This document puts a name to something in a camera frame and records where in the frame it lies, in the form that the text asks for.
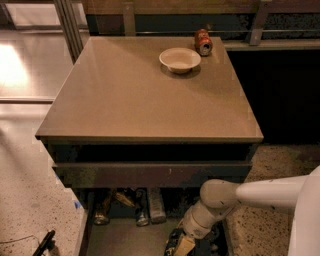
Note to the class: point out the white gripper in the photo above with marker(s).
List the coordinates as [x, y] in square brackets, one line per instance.
[194, 226]

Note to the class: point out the metal railing frame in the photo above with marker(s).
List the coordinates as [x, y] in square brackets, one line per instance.
[242, 24]

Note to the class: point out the brown snack bag in drawer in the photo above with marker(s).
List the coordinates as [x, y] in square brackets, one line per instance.
[123, 198]

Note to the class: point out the black tool on floor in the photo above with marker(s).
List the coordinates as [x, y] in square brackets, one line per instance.
[46, 244]

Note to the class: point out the grey drawer cabinet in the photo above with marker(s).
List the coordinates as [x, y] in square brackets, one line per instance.
[120, 104]

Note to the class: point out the can in drawer left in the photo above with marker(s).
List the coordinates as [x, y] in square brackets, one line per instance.
[102, 207]

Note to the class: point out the blue chip bag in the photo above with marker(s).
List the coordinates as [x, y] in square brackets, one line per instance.
[204, 247]

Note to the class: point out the open middle drawer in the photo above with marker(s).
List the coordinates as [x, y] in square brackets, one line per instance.
[123, 238]

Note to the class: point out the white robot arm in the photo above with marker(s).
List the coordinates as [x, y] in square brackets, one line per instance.
[218, 198]

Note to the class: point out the red soda can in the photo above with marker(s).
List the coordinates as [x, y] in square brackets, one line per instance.
[203, 43]

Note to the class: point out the silver can in drawer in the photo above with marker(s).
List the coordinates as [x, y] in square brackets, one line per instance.
[156, 206]

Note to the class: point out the closed top drawer front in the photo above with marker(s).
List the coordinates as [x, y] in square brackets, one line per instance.
[149, 175]

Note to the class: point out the dark can in drawer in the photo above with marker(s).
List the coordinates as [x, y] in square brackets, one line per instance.
[141, 208]

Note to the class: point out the blue tape piece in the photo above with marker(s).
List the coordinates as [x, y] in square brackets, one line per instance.
[77, 204]

